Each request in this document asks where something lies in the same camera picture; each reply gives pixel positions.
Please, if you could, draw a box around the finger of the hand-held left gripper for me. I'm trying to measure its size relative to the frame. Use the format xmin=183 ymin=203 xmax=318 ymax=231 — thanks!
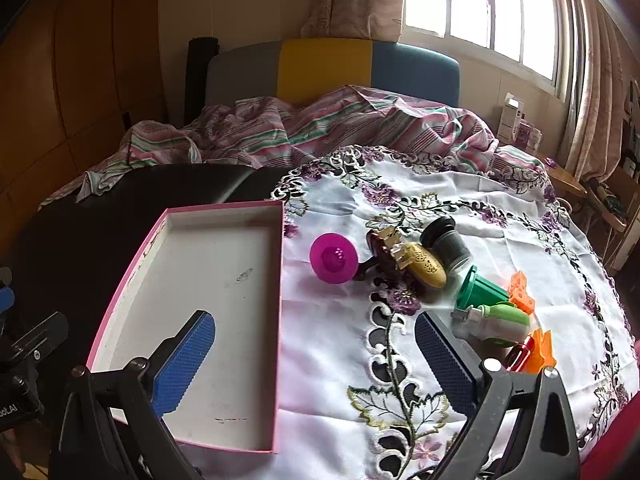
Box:
xmin=0 ymin=267 xmax=14 ymax=317

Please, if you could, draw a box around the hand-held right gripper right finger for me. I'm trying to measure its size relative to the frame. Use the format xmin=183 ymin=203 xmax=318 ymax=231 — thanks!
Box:
xmin=415 ymin=311 xmax=583 ymax=480

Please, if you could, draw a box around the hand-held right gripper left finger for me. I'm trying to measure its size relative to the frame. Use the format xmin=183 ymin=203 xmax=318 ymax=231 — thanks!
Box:
xmin=50 ymin=310 xmax=217 ymax=480

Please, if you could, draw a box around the green plug-in device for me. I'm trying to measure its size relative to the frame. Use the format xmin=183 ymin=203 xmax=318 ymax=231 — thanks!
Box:
xmin=450 ymin=302 xmax=532 ymax=348

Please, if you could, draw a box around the red toy block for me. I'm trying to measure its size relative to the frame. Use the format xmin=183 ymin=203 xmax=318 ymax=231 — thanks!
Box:
xmin=505 ymin=337 xmax=537 ymax=372

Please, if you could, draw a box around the green plastic cup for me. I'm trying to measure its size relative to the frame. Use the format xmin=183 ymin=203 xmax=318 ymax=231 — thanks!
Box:
xmin=454 ymin=266 xmax=511 ymax=318

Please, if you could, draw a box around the orange plastic chute piece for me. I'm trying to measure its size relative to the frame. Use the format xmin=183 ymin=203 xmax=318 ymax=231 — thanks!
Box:
xmin=520 ymin=327 xmax=557 ymax=373

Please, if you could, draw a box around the pink cardboard box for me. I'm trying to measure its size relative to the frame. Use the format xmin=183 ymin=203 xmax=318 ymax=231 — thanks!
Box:
xmin=86 ymin=201 xmax=286 ymax=455

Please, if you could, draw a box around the yellow oval case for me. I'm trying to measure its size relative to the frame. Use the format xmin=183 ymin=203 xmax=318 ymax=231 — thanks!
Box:
xmin=397 ymin=242 xmax=447 ymax=289

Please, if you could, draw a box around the orange toy block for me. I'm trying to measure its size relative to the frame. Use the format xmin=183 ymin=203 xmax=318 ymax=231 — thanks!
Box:
xmin=507 ymin=270 xmax=536 ymax=316

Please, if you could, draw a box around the black lidded jar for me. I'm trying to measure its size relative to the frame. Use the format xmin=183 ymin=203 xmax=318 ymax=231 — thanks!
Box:
xmin=420 ymin=215 xmax=473 ymax=276

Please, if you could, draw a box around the brown scalp massager comb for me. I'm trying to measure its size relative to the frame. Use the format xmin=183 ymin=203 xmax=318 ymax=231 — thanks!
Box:
xmin=364 ymin=226 xmax=416 ymax=286

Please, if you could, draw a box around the magenta plastic funnel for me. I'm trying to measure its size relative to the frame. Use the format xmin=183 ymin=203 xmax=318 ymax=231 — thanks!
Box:
xmin=309 ymin=232 xmax=360 ymax=286

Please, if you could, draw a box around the white embroidered floral tablecloth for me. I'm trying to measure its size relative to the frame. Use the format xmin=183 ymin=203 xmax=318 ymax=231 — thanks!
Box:
xmin=185 ymin=145 xmax=633 ymax=480

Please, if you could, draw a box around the red cloth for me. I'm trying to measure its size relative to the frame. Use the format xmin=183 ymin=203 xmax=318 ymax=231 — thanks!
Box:
xmin=580 ymin=340 xmax=640 ymax=480

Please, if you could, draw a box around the wooden nightstand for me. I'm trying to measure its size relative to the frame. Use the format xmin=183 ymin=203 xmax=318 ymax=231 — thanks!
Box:
xmin=537 ymin=157 xmax=588 ymax=201

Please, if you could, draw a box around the wooden wardrobe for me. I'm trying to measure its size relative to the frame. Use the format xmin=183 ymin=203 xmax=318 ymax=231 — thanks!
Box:
xmin=0 ymin=0 xmax=168 ymax=206

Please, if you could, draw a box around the cluttered wooden shelf unit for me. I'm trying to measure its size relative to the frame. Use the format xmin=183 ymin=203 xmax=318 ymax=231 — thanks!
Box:
xmin=585 ymin=80 xmax=640 ymax=271

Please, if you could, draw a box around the purple carton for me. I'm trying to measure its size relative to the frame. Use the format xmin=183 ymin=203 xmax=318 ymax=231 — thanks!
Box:
xmin=517 ymin=120 xmax=543 ymax=150

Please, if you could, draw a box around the white carton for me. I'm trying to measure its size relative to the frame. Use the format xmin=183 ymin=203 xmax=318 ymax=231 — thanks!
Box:
xmin=496 ymin=92 xmax=526 ymax=146

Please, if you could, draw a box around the striped pink bedsheet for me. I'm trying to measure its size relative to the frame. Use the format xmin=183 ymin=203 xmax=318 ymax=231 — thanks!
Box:
xmin=37 ymin=85 xmax=546 ymax=211

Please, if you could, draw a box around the black upright panel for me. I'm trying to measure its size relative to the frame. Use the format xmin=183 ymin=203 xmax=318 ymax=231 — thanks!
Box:
xmin=185 ymin=36 xmax=221 ymax=126

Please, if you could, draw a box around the long beige curtain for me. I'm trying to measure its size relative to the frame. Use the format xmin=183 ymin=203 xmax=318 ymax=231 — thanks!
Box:
xmin=557 ymin=0 xmax=631 ymax=183

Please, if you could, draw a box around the grey yellow blue headboard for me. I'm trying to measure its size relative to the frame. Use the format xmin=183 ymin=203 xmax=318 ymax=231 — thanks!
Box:
xmin=206 ymin=37 xmax=461 ymax=108

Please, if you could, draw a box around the window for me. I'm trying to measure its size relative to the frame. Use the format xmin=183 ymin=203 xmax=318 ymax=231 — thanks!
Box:
xmin=402 ymin=0 xmax=571 ymax=96

